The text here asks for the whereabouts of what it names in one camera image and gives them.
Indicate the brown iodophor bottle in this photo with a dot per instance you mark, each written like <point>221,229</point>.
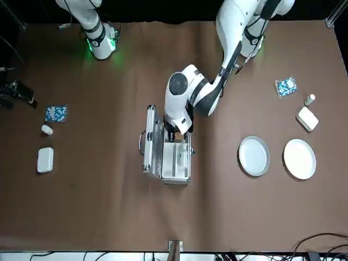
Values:
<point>180,136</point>

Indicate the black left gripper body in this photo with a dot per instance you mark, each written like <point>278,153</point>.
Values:
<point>170,133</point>

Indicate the white hydrogen peroxide bottle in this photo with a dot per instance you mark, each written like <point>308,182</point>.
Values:
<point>183,156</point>

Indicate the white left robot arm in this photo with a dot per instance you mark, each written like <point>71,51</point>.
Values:
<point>176,108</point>

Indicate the small white pill bottle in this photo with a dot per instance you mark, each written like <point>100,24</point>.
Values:
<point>310,100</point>
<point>47,129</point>

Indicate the aluminium frame bar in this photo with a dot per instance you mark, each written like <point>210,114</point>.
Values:
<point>330,23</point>

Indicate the white side table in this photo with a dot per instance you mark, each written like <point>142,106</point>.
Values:
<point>68,257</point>

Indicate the silver aluminium medical case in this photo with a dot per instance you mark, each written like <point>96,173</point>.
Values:
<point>153,152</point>

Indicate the white plastic box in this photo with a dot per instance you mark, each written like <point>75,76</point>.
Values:
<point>45,160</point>
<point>307,118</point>

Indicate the gray round plate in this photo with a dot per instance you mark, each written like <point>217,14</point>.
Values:
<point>254,156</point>

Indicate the small white tag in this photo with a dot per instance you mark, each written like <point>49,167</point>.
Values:
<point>63,26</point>

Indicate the white round plate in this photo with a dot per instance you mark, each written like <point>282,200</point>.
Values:
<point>299,159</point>

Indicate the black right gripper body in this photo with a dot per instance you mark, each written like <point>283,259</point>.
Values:
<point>22,89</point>

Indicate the aluminium camera post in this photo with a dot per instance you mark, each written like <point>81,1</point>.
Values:
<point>175,250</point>

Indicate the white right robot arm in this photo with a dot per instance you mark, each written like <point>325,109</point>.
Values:
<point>100,46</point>

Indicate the blue capsule bag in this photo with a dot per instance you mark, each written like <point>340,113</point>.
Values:
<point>56,113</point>
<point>285,86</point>

